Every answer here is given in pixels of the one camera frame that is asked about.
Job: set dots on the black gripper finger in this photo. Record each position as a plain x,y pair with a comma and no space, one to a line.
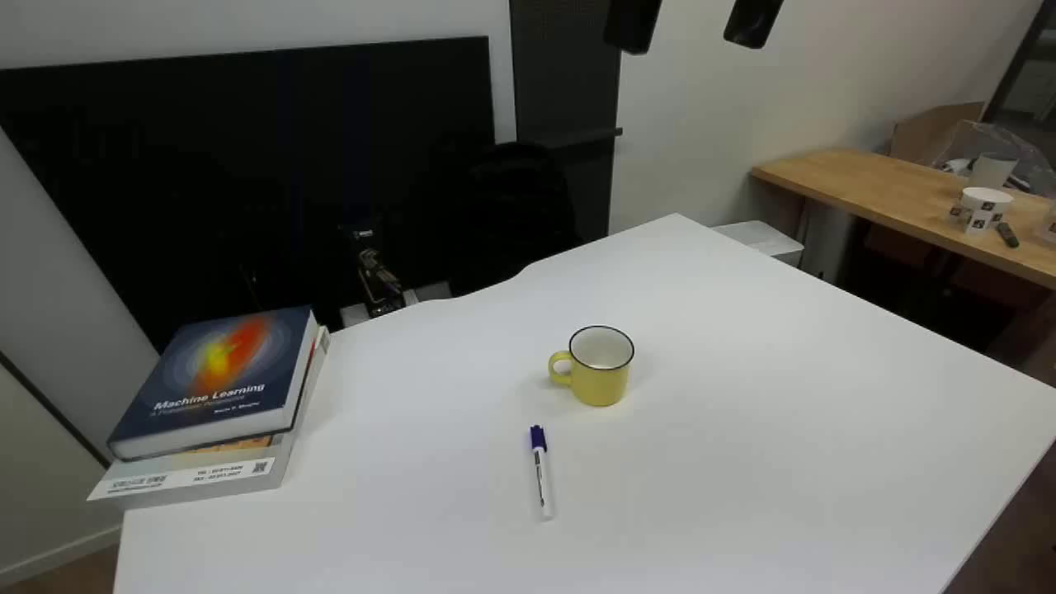
632,25
752,22

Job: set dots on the blue capped white marker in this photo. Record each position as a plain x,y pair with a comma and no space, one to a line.
540,472

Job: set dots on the dark vertical pillar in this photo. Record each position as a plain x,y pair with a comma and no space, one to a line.
561,68

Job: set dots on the wooden side desk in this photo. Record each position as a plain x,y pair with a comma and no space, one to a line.
868,183

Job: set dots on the brown cardboard box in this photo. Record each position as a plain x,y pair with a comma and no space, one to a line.
926,132

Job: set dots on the black office chair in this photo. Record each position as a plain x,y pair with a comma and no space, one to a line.
511,211

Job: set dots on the clear plastic bag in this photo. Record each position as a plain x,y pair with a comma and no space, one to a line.
994,145

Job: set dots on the dark framed window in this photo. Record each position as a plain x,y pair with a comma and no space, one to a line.
1028,76

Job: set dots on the white paper cup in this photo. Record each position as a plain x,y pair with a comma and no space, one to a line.
981,211

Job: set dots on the small dark remote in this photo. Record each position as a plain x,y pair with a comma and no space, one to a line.
1009,233

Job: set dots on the yellow tape roll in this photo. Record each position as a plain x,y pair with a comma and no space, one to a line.
598,380

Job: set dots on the large black screen panel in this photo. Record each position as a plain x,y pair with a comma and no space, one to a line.
167,165

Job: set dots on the blue hardcover textbook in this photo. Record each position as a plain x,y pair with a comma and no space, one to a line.
210,380

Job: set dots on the stack of books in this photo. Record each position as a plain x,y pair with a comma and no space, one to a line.
200,477

